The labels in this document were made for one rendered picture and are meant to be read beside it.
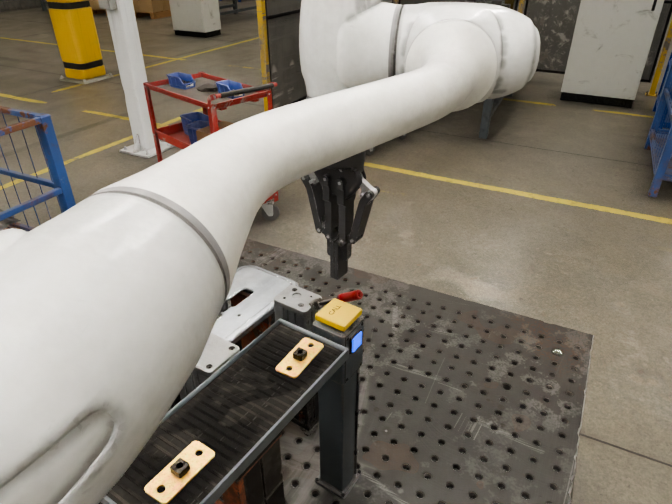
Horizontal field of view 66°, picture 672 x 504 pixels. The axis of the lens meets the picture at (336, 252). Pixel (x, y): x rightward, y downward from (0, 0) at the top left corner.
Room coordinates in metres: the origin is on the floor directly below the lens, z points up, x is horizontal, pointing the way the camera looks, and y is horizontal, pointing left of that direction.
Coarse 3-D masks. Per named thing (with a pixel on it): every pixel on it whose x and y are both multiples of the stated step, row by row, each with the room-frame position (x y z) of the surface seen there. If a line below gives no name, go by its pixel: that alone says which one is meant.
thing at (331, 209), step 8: (328, 176) 0.70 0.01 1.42; (328, 184) 0.70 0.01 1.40; (328, 192) 0.70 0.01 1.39; (328, 200) 0.70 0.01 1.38; (336, 200) 0.72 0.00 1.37; (328, 208) 0.71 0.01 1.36; (336, 208) 0.72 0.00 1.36; (328, 216) 0.71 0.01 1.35; (336, 216) 0.72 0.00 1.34; (328, 224) 0.71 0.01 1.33; (336, 224) 0.72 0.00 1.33; (328, 232) 0.71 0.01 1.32
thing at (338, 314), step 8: (328, 304) 0.73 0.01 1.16; (336, 304) 0.73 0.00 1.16; (344, 304) 0.73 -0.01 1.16; (320, 312) 0.71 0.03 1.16; (328, 312) 0.71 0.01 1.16; (336, 312) 0.71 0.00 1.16; (344, 312) 0.71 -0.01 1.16; (352, 312) 0.71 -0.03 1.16; (360, 312) 0.72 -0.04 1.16; (320, 320) 0.70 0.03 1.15; (328, 320) 0.69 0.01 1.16; (336, 320) 0.69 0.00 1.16; (344, 320) 0.69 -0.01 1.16; (352, 320) 0.69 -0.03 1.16; (336, 328) 0.68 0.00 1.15; (344, 328) 0.67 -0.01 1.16
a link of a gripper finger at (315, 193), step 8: (304, 176) 0.73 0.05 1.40; (304, 184) 0.73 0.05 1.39; (312, 184) 0.73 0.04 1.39; (320, 184) 0.74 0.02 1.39; (312, 192) 0.73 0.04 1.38; (320, 192) 0.74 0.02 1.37; (312, 200) 0.73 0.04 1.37; (320, 200) 0.73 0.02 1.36; (312, 208) 0.73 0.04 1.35; (320, 208) 0.73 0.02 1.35; (320, 216) 0.72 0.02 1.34; (320, 224) 0.72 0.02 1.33; (320, 232) 0.72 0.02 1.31
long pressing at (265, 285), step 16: (240, 272) 1.08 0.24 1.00; (256, 272) 1.08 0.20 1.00; (272, 272) 1.08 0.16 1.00; (240, 288) 1.01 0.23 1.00; (256, 288) 1.01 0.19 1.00; (272, 288) 1.01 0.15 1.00; (240, 304) 0.94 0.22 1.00; (256, 304) 0.94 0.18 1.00; (272, 304) 0.94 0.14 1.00; (224, 320) 0.89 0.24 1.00; (240, 320) 0.89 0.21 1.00; (256, 320) 0.88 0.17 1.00; (224, 336) 0.83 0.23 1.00; (240, 336) 0.84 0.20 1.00
